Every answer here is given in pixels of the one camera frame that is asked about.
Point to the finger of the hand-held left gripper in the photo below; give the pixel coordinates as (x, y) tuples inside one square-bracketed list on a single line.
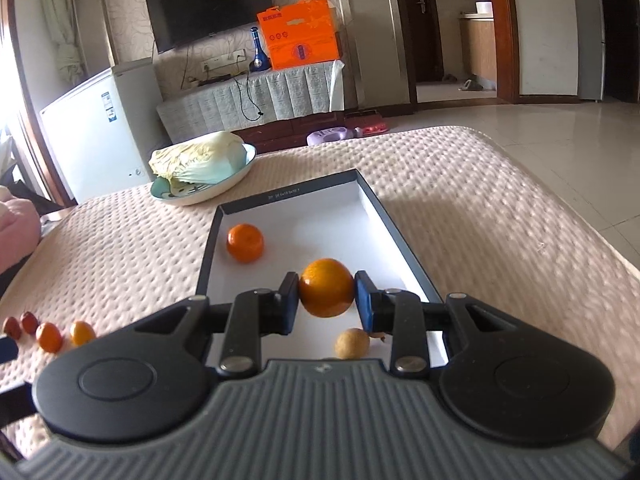
[(7, 350), (17, 400)]

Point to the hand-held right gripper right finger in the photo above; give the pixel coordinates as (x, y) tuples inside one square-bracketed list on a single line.
[(365, 305)]

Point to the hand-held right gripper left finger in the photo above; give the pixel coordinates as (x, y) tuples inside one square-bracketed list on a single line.
[(289, 305)]

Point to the red tomato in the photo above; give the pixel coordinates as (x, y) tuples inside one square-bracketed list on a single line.
[(11, 326), (30, 321)]

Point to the orange mandarin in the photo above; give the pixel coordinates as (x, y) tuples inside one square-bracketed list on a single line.
[(245, 242), (326, 287)]

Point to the orange tomato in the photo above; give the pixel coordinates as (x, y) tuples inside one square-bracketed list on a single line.
[(49, 336), (82, 332)]

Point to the dark box with white inside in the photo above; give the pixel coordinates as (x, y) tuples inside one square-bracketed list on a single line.
[(325, 210)]

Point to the dark cloth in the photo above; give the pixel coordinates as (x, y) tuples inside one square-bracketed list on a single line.
[(15, 275)]

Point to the napa cabbage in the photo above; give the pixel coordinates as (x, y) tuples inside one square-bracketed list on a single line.
[(200, 157)]

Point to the purple floor toy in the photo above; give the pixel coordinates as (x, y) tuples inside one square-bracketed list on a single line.
[(327, 136)]

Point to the cabinet with pale cloth cover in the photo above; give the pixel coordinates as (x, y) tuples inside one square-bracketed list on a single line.
[(210, 110)]

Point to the white chest freezer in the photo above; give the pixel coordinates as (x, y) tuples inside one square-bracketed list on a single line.
[(95, 135)]

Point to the black set-top box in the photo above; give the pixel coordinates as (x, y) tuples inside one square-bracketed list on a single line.
[(215, 80)]

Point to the grey slippers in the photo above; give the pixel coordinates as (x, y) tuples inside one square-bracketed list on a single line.
[(470, 85)]

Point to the blue glass bottle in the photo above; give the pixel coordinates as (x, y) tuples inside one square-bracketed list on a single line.
[(258, 60)]

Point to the orange gift box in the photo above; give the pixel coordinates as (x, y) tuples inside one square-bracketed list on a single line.
[(300, 35)]

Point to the wooden kitchen counter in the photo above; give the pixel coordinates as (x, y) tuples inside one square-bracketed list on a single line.
[(477, 50)]

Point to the dark wooden door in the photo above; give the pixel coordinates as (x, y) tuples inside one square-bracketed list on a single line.
[(425, 20)]

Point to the white container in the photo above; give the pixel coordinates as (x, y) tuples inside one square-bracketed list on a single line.
[(483, 7)]

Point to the pale curtain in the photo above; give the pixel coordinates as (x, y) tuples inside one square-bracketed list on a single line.
[(62, 20)]

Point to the silver refrigerator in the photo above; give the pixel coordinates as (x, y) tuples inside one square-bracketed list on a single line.
[(587, 35)]

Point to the white wall outlets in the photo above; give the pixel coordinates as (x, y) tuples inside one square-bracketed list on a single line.
[(225, 60)]

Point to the black wall television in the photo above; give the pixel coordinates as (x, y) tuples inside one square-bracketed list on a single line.
[(210, 2)]

